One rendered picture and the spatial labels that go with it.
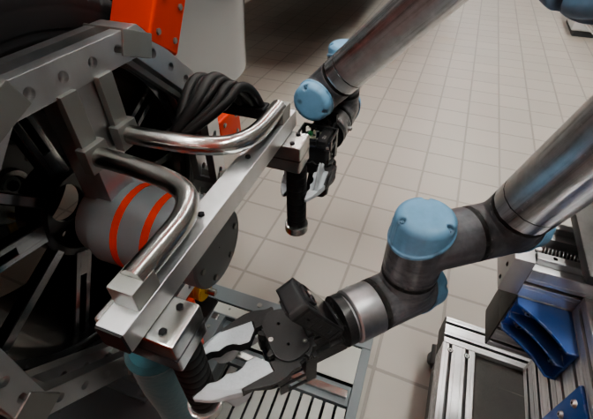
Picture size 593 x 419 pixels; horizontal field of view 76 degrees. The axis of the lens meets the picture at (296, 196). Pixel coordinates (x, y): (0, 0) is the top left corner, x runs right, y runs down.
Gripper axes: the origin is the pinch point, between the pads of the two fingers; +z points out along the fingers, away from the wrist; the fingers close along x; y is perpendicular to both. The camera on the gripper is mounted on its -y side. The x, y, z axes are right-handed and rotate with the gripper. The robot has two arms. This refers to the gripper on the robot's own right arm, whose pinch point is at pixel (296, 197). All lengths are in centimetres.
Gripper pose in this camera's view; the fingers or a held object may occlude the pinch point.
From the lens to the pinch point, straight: 67.7
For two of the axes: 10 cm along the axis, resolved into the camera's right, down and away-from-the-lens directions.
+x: 9.4, 2.3, -2.6
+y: 0.0, -7.6, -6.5
